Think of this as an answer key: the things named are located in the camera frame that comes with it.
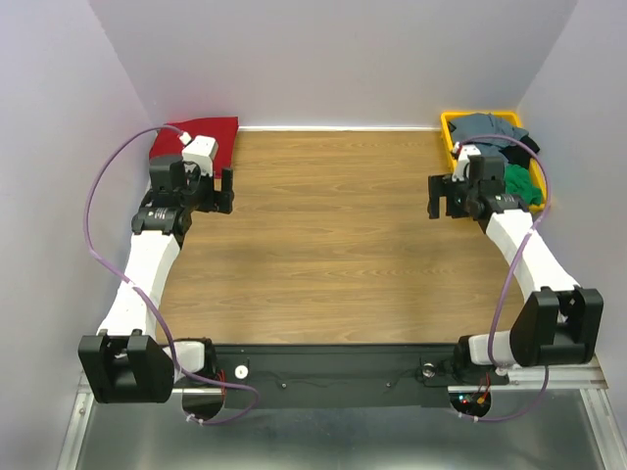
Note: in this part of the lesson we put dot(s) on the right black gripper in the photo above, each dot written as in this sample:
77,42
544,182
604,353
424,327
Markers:
443,185

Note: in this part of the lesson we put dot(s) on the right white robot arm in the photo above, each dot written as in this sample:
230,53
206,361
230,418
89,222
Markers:
560,320

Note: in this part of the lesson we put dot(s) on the yellow plastic bin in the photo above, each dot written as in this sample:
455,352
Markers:
534,168

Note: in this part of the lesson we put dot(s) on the grey blue t shirt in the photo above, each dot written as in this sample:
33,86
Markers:
465,127

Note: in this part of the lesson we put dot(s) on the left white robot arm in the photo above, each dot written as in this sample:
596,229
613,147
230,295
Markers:
122,361

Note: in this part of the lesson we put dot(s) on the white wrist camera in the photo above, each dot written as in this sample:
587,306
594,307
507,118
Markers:
463,153
200,150

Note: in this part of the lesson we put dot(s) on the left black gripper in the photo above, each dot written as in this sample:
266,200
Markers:
217,201

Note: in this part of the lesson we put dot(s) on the green t shirt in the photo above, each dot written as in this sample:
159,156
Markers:
518,183

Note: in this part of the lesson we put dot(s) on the aluminium frame rail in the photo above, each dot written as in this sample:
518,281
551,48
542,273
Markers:
559,377

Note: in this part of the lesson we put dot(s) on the folded red t shirt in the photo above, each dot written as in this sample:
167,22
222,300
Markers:
222,129

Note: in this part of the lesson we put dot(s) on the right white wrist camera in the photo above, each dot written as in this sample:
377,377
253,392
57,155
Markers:
463,153

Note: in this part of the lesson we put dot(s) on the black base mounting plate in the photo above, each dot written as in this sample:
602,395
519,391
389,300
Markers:
342,376

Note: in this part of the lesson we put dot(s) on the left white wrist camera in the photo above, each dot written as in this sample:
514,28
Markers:
200,150

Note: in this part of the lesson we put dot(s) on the black t shirt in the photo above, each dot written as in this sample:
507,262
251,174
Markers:
524,149

